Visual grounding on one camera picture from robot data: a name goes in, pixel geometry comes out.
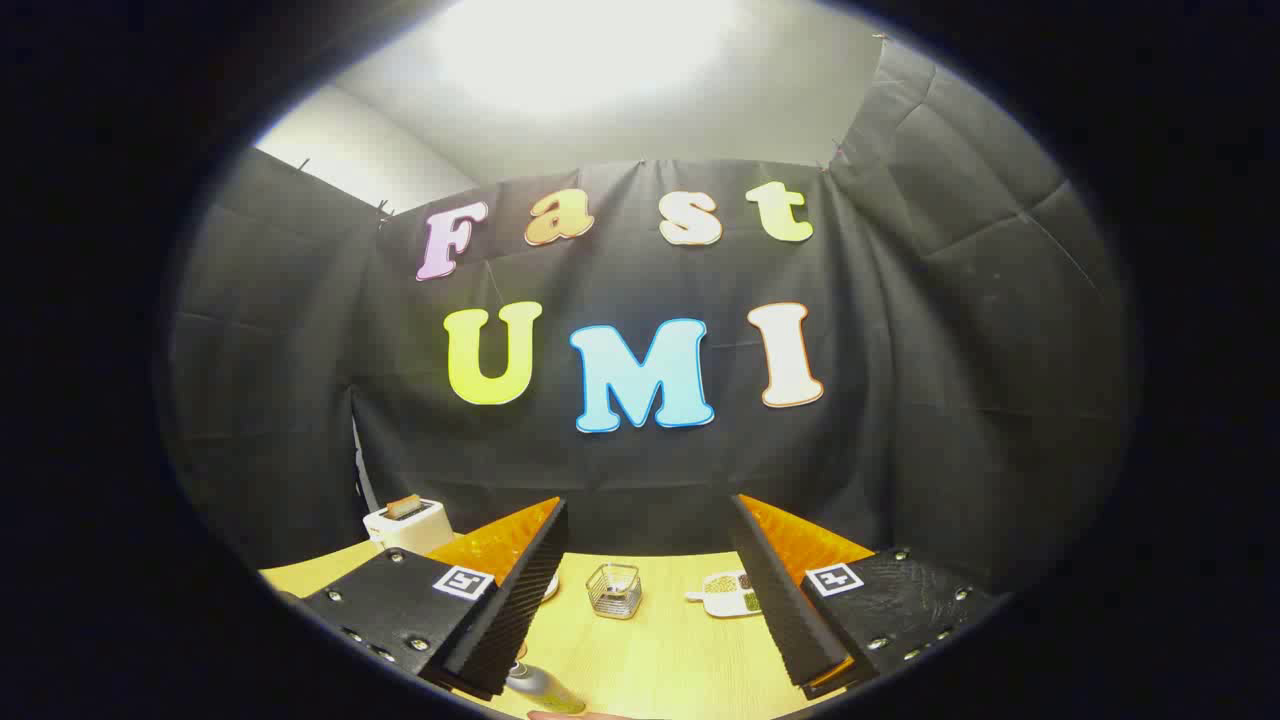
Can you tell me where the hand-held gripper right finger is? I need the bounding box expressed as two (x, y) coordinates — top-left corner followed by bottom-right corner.
(727, 493), (1006, 701)

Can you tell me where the silver juice bottle green label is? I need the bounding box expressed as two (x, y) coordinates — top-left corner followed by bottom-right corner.
(505, 660), (588, 716)

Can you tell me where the white toaster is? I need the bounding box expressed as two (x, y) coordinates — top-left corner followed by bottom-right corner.
(362, 497), (456, 556)

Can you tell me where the wooden table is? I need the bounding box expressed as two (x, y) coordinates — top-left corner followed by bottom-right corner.
(258, 540), (851, 720)

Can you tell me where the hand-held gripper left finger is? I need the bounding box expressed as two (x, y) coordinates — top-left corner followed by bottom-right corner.
(275, 497), (571, 701)

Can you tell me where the small metal wire basket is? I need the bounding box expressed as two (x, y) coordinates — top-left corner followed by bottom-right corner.
(585, 563), (642, 620)

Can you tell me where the white sectioned snack dish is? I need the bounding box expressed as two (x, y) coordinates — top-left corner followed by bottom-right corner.
(685, 570), (766, 618)

